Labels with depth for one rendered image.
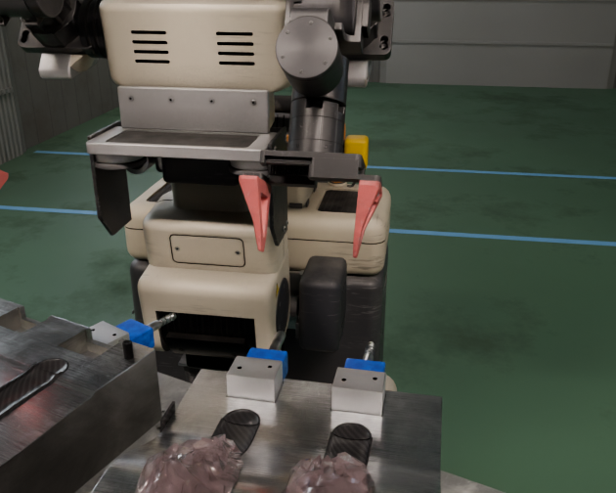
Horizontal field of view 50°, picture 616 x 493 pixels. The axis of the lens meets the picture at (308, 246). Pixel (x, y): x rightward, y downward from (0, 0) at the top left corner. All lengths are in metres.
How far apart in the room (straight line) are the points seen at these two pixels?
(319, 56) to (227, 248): 0.51
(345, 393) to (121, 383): 0.22
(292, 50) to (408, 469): 0.38
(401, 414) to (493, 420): 1.47
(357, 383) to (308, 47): 0.32
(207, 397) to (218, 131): 0.42
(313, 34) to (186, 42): 0.39
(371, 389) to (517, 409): 1.56
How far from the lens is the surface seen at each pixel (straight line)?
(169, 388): 0.82
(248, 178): 0.67
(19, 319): 0.87
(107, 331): 0.85
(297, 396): 0.70
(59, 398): 0.68
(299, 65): 0.62
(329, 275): 1.19
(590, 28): 8.03
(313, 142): 0.67
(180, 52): 0.99
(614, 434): 2.21
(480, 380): 2.31
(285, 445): 0.64
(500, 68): 7.93
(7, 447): 0.65
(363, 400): 0.67
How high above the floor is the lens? 1.26
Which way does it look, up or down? 23 degrees down
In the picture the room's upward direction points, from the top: straight up
